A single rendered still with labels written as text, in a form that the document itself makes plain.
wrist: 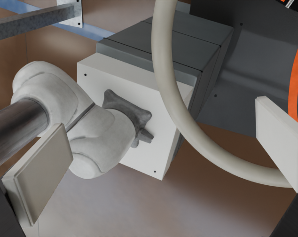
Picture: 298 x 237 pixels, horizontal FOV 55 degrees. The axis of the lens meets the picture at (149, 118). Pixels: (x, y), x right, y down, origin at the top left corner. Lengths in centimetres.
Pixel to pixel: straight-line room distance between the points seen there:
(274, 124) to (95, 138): 69
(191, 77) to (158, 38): 57
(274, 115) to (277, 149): 2
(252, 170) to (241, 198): 180
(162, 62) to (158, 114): 54
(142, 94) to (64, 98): 26
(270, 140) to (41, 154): 13
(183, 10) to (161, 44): 135
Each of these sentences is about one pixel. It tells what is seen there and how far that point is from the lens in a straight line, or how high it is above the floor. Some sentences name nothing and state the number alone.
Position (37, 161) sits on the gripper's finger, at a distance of 17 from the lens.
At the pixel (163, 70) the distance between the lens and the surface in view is 43.
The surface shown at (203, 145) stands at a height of 130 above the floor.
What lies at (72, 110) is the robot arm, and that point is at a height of 112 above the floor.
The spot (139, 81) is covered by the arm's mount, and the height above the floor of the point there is 90.
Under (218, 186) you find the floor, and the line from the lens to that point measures 228.
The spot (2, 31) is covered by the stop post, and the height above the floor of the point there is 62.
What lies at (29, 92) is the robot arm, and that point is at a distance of 80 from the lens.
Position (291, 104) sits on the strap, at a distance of 184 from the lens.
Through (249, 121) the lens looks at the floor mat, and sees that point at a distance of 191.
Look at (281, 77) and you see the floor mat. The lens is 178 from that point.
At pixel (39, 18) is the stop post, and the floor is 34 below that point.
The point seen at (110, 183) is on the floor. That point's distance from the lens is 274.
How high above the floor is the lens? 168
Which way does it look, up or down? 53 degrees down
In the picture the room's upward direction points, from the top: 140 degrees counter-clockwise
